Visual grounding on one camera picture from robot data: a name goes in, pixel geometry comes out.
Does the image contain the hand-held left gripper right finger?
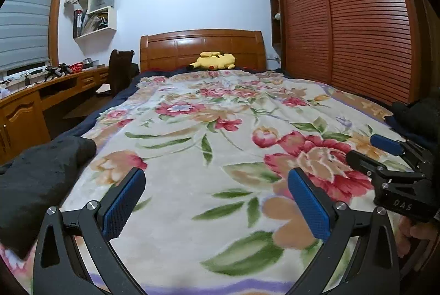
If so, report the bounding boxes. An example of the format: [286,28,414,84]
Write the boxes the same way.
[287,167,401,295]

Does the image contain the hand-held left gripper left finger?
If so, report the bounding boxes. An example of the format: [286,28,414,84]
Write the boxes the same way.
[32,167,147,295]

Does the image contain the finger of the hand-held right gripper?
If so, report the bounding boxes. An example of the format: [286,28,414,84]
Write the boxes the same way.
[345,150,419,181]
[370,133,435,167]

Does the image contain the person's right hand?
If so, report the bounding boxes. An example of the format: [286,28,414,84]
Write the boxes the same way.
[399,215,439,256]

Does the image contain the navy blue garment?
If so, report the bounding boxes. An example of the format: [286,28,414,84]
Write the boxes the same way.
[384,113,418,141]

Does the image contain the black puffy jacket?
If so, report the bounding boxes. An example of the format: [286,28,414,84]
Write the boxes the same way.
[0,135,97,259]

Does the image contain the floral blanket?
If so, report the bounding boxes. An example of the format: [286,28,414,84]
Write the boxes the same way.
[0,70,413,295]

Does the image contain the wooden louvered wardrobe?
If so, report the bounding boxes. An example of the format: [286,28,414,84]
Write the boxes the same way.
[265,0,440,106]

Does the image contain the wooden desk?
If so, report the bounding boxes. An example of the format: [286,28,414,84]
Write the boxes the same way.
[0,65,111,165]

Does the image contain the dark brown chair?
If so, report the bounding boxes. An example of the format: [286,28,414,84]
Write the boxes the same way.
[95,49,138,98]

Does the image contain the wooden bed headboard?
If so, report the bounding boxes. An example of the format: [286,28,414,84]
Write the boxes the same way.
[140,29,268,73]

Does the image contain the yellow plush toy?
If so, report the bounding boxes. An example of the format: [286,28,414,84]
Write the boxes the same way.
[187,51,236,70]

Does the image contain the stack of books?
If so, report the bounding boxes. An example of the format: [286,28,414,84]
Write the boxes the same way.
[82,14,109,34]

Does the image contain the black binder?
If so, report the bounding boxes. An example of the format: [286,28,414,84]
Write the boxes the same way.
[73,9,84,38]

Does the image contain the grey paper bag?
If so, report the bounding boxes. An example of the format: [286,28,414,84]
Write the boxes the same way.
[90,0,114,12]

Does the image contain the window with grey blind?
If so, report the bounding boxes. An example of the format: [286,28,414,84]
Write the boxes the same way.
[0,0,72,73]

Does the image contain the white wall shelf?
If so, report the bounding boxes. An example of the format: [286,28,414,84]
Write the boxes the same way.
[73,0,120,39]

